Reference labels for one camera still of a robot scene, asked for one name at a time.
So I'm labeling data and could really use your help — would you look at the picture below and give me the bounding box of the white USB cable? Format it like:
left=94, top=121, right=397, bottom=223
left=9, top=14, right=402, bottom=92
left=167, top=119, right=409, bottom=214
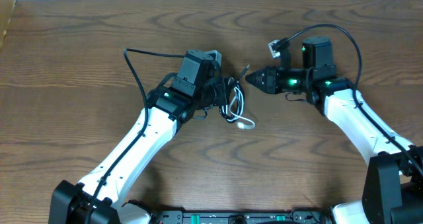
left=220, top=77, right=256, bottom=130

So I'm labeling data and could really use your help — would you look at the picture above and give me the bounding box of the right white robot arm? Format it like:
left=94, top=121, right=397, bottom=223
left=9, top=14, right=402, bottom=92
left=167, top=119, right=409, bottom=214
left=246, top=36, right=422, bottom=223

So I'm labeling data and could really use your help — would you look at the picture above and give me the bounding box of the left black camera cable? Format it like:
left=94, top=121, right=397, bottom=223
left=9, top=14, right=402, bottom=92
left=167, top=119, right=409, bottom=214
left=84, top=48, right=186, bottom=224

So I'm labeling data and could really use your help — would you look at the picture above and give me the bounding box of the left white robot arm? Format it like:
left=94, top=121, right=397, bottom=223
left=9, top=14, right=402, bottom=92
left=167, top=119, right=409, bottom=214
left=48, top=50, right=227, bottom=223

